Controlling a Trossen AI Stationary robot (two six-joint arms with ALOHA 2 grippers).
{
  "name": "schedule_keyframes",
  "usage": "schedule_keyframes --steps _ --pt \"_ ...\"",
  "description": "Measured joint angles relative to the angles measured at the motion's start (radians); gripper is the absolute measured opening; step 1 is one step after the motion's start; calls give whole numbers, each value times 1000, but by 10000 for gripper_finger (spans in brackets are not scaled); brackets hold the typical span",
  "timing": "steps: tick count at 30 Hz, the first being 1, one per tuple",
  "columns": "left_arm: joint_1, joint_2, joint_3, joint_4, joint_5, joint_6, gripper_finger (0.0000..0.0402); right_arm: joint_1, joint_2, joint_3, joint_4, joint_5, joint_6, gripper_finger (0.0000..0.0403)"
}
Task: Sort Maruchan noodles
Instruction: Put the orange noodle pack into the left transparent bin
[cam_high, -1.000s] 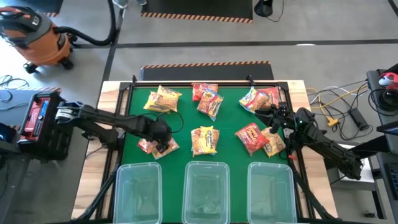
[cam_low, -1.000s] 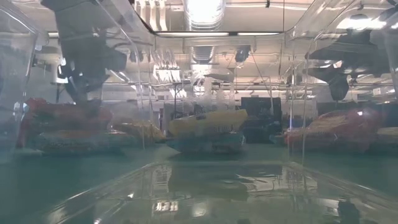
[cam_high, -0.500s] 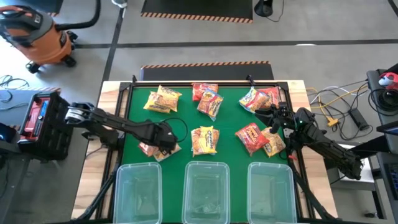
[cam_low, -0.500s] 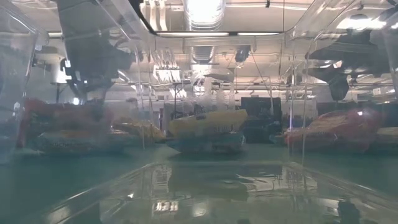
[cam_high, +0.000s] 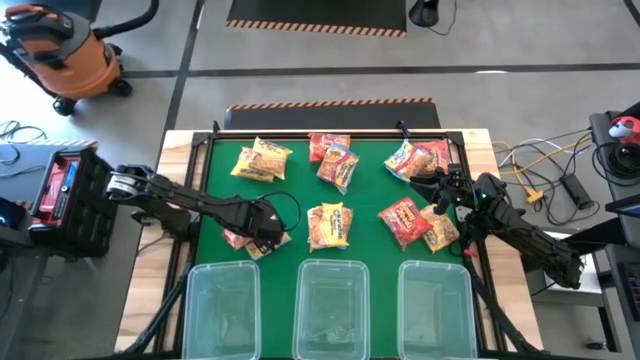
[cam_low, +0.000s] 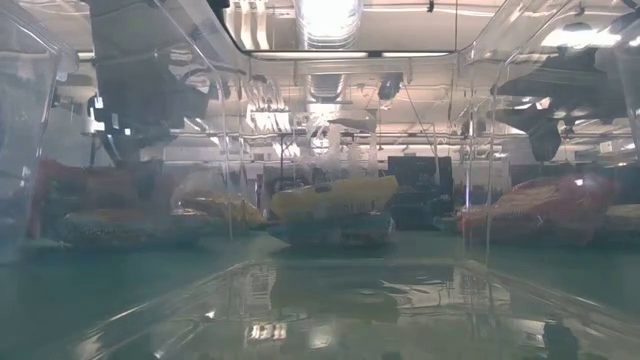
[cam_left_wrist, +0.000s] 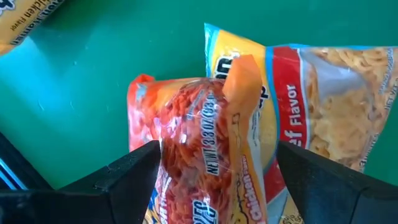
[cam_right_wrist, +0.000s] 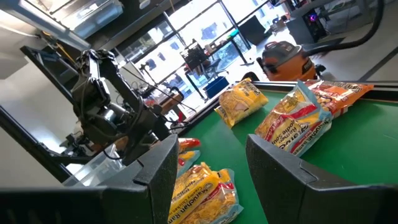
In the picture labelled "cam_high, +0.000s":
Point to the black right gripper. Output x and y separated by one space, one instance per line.
452 185

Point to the red case in crate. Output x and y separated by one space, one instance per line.
52 185

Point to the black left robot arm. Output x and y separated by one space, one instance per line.
175 197

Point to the black round stand base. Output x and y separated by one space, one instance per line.
424 15

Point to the red-white snack packet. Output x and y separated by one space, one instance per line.
407 160

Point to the yellow creamy chicken ramen packet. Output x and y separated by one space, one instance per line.
242 167
442 232
272 157
336 225

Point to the green table mat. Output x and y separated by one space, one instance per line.
365 220

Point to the black coiled headset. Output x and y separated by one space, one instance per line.
625 160

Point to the black box blue light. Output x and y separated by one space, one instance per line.
12 215

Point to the black frame clamp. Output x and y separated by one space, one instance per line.
401 127
216 129

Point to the clear plastic bin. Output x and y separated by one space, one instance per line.
330 310
220 310
435 310

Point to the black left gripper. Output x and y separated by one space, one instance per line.
250 217

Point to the red and white object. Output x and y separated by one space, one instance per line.
627 131

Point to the red spicy chicken ramen packet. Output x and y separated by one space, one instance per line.
320 145
405 222
440 152
235 240

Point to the orange shop vacuum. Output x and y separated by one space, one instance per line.
80 65

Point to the blue-edged beef ramen packet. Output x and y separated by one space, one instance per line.
314 230
252 252

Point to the black power brick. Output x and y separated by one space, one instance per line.
577 192

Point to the yellow-red snack packet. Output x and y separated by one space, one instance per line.
337 167

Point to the dark side desk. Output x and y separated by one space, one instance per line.
600 125

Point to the black hazard-striped floor mat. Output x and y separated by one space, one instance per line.
315 12
330 117

